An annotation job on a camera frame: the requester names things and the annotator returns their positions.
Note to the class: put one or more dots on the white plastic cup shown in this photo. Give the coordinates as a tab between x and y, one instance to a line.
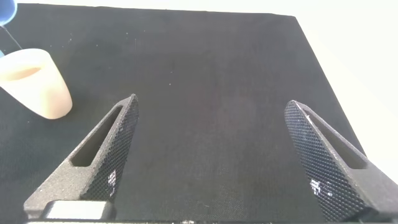
37	90

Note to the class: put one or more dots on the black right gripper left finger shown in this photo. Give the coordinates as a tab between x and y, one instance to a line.
77	183

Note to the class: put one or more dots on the black table cloth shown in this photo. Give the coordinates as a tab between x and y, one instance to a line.
211	93

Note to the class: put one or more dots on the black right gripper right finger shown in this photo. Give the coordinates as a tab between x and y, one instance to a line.
326	161

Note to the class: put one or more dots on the light blue plastic cup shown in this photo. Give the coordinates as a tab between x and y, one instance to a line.
6	11

